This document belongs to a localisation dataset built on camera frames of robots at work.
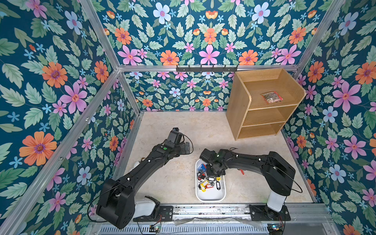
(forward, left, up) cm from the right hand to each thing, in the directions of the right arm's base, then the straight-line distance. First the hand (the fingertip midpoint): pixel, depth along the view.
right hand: (210, 175), depth 85 cm
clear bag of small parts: (+34, -34, +32) cm, 57 cm away
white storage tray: (-10, 0, -2) cm, 11 cm away
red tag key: (+3, -19, 0) cm, 19 cm away
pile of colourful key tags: (-3, +3, -1) cm, 4 cm away
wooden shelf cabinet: (+31, -28, +30) cm, 52 cm away
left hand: (+13, +16, +12) cm, 24 cm away
